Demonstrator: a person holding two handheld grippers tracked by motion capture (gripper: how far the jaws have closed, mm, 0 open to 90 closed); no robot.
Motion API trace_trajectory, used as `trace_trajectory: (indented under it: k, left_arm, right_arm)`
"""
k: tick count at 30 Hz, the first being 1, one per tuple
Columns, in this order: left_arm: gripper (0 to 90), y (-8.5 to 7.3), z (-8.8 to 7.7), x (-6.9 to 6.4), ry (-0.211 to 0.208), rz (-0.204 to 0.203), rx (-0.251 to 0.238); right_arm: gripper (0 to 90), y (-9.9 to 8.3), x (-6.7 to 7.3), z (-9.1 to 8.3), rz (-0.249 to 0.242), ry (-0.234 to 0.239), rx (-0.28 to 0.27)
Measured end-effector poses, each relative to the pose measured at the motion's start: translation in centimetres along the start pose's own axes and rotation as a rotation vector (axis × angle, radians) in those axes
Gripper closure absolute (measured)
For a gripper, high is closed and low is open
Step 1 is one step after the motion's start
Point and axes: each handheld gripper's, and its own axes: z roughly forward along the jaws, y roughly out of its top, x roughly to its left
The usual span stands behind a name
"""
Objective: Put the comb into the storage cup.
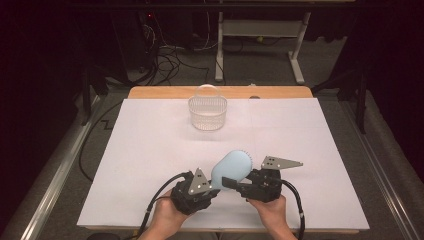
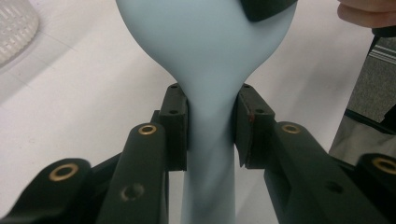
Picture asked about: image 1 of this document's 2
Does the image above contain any thin white hanging cable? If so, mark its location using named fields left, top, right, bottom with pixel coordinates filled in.
left=204, top=11, right=213, bottom=50

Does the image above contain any black computer case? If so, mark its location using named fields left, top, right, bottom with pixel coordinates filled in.
left=110, top=12, right=158, bottom=74

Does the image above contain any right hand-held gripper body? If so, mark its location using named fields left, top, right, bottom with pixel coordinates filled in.
left=237, top=155, right=304, bottom=204

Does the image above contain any long black floor cable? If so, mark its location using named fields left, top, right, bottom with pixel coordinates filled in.
left=78, top=99, right=125, bottom=183

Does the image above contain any white plastic slotted basket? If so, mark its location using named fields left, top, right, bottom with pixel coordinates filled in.
left=187, top=84, right=229, bottom=132

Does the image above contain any aluminium floor rail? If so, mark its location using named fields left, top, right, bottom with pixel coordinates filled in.
left=19, top=95, right=102, bottom=240
left=339, top=99, right=424, bottom=240

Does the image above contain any person's right hand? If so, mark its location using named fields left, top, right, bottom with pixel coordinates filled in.
left=247, top=194, right=288, bottom=232

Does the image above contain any white sheet table cover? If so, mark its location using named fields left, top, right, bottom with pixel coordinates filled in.
left=76, top=97, right=371, bottom=231

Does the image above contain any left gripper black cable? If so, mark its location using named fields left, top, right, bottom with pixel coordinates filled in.
left=137, top=171, right=195, bottom=240

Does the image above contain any person's left hand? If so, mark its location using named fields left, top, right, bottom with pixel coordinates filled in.
left=147, top=189, right=192, bottom=235

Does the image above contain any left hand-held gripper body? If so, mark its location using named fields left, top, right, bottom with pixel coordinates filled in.
left=170, top=167, right=221, bottom=216

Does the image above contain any white metal desk frame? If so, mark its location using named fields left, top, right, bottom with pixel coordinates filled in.
left=214, top=11, right=313, bottom=85

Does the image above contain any light blue hairbrush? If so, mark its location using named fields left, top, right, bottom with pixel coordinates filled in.
left=209, top=149, right=255, bottom=192

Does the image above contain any tangle of black floor cables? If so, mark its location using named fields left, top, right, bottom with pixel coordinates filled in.
left=139, top=13, right=212, bottom=87

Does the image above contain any black metal stand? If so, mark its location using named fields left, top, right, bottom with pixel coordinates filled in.
left=311, top=62, right=370, bottom=135
left=80, top=65, right=110, bottom=127

